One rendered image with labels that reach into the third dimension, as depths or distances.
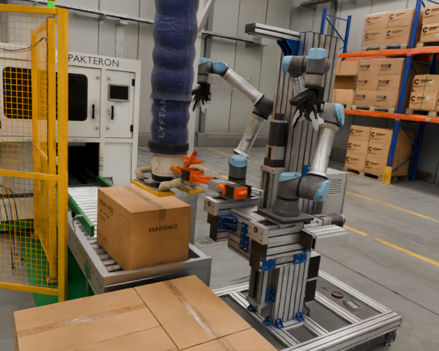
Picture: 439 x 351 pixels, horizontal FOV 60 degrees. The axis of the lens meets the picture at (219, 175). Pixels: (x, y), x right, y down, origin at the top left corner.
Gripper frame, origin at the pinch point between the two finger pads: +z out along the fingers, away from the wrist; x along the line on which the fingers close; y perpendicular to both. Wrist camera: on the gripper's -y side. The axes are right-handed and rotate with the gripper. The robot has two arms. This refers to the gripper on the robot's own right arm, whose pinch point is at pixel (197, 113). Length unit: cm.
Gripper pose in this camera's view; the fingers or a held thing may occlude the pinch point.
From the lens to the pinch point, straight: 254.7
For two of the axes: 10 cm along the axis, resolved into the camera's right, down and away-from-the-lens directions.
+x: -5.2, -2.2, 8.3
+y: 8.5, -0.4, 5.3
